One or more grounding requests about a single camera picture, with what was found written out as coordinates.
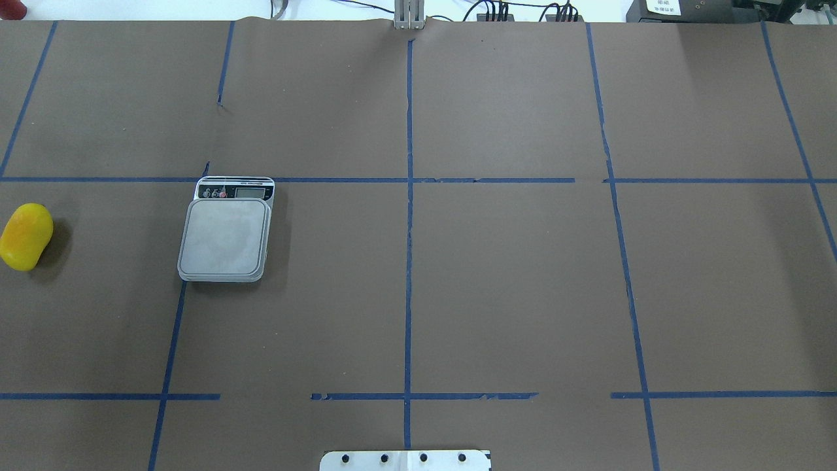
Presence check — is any yellow mango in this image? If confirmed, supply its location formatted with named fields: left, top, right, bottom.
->
left=1, top=203, right=54, bottom=272

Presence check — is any brown paper table cover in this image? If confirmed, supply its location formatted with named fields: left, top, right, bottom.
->
left=2, top=18, right=835, bottom=470

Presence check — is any silver digital kitchen scale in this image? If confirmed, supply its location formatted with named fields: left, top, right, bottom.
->
left=177, top=175, right=275, bottom=283

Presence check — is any left orange connector board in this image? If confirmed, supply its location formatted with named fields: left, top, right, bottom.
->
left=474, top=1, right=514, bottom=23

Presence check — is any orange connector board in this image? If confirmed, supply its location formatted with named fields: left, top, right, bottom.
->
left=474, top=1, right=514, bottom=23
left=539, top=1, right=583, bottom=23

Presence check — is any right orange connector board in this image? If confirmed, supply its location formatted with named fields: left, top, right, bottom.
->
left=539, top=1, right=583, bottom=23

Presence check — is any black box with label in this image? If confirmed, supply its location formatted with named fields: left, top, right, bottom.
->
left=625, top=1, right=761, bottom=24

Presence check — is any aluminium frame post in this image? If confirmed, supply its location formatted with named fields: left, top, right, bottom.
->
left=394, top=0, right=426, bottom=30

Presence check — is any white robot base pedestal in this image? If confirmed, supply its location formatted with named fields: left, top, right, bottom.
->
left=319, top=449, right=492, bottom=470

